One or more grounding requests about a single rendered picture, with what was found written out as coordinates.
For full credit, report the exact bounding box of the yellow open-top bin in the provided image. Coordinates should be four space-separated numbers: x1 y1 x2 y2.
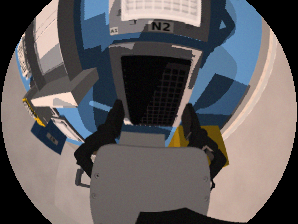
168 126 229 167

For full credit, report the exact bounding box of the blue bench mat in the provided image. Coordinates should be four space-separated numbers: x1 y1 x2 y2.
56 0 262 139

